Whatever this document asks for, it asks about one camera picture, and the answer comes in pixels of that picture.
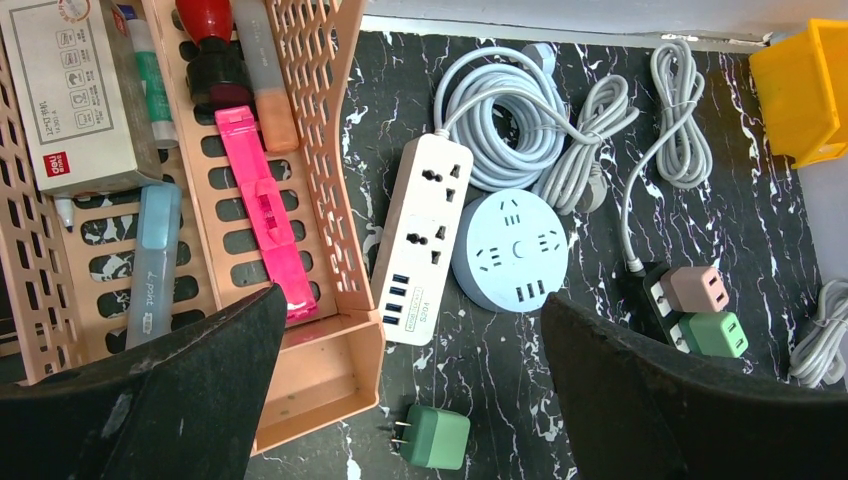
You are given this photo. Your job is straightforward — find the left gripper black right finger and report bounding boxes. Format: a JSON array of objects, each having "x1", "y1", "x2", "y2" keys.
[{"x1": 541, "y1": 294, "x2": 847, "y2": 479}]

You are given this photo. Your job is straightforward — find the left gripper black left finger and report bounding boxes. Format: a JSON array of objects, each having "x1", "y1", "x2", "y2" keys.
[{"x1": 1, "y1": 286, "x2": 286, "y2": 479}]

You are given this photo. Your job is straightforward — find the green plug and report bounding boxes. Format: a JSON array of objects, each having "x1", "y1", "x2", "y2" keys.
[
  {"x1": 670, "y1": 311, "x2": 749, "y2": 358},
  {"x1": 391, "y1": 404, "x2": 471, "y2": 471}
]

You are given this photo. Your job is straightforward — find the round blue power socket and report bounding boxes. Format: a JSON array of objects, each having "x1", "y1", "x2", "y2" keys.
[{"x1": 451, "y1": 189, "x2": 569, "y2": 313}]

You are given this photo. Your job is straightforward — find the white power strip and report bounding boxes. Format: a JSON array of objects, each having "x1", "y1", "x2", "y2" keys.
[{"x1": 370, "y1": 134, "x2": 473, "y2": 346}]

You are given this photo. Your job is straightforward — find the green plug on black strip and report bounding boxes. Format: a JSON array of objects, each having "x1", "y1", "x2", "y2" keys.
[{"x1": 670, "y1": 311, "x2": 749, "y2": 358}]

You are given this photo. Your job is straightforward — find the pink plug on black strip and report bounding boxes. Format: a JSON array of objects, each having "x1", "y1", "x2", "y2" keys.
[{"x1": 648, "y1": 266, "x2": 729, "y2": 317}]

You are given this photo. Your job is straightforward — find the black power strip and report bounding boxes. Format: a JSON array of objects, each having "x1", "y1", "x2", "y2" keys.
[{"x1": 619, "y1": 262, "x2": 690, "y2": 353}]

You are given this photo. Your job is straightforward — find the blue highlighter pen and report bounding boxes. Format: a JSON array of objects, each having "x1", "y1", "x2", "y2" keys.
[{"x1": 125, "y1": 182, "x2": 182, "y2": 349}]

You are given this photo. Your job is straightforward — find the pink utility knife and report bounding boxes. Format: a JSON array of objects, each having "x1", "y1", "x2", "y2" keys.
[{"x1": 215, "y1": 106, "x2": 317, "y2": 326}]

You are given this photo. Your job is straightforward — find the pink file organizer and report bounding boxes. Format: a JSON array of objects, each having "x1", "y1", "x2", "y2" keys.
[{"x1": 1, "y1": 1, "x2": 385, "y2": 454}]

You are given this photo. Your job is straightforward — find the green white glue stick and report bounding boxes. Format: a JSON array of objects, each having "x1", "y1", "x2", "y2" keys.
[{"x1": 117, "y1": 4, "x2": 179, "y2": 150}]

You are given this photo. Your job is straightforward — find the orange highlighter pen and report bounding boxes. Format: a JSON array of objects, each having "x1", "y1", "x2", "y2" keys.
[{"x1": 232, "y1": 1, "x2": 299, "y2": 155}]

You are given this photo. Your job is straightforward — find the red black bottle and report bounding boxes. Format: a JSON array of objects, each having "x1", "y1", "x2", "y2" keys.
[{"x1": 175, "y1": 0, "x2": 254, "y2": 111}]

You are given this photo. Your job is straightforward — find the white deli staple box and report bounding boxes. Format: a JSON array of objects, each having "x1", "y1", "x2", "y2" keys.
[{"x1": 1, "y1": 1, "x2": 163, "y2": 198}]

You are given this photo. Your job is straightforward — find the orange storage bin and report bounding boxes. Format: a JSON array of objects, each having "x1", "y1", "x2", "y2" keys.
[{"x1": 749, "y1": 18, "x2": 847, "y2": 169}]

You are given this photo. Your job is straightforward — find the right side white cable bundle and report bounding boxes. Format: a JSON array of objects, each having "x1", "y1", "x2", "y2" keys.
[{"x1": 788, "y1": 278, "x2": 848, "y2": 389}]

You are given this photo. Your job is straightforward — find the grey cable bundle with plug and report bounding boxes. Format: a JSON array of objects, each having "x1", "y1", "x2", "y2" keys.
[{"x1": 529, "y1": 74, "x2": 641, "y2": 217}]

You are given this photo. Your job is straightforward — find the bundled white cable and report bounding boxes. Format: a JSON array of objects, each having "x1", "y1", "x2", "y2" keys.
[{"x1": 619, "y1": 39, "x2": 714, "y2": 276}]

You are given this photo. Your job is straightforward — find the coiled grey cable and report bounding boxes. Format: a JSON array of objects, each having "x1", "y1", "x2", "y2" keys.
[{"x1": 433, "y1": 42, "x2": 571, "y2": 193}]

